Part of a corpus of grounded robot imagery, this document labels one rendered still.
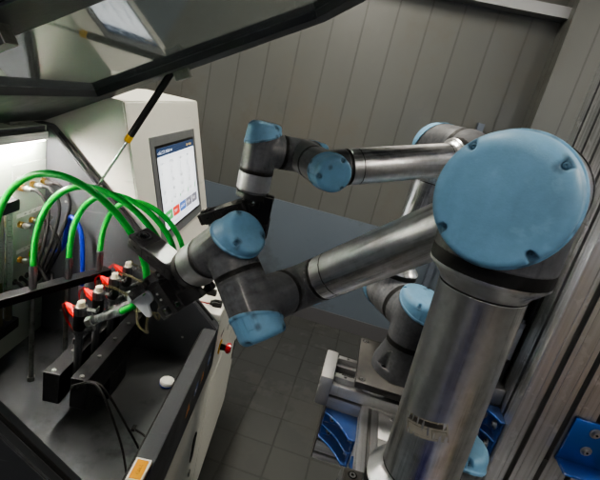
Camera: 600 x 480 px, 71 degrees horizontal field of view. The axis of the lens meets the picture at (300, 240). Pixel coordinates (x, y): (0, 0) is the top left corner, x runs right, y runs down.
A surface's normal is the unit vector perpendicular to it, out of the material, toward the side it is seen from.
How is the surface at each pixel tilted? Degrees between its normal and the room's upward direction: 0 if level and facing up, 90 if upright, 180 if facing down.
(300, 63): 90
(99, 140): 90
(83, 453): 0
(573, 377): 90
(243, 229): 45
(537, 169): 84
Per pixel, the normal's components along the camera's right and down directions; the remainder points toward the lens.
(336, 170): 0.34, 0.37
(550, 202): -0.57, 0.00
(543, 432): -0.20, 0.28
